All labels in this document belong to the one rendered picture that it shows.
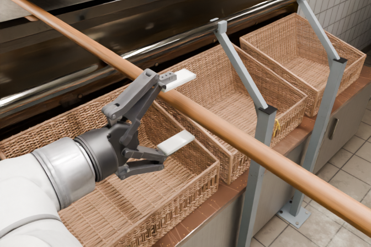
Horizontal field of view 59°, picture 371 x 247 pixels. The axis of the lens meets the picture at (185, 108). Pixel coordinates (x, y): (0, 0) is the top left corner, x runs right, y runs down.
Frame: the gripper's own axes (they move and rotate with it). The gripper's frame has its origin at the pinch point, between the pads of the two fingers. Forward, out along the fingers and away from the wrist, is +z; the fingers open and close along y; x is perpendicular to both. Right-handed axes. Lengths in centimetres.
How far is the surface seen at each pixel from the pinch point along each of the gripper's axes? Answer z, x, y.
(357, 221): -0.9, 31.8, -0.2
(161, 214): 4, -15, 49
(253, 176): 39, -7, 52
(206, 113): 0.2, 5.0, -1.4
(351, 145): 169, -13, 119
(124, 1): 30, -65, 2
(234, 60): 39.7, -21.0, 12.1
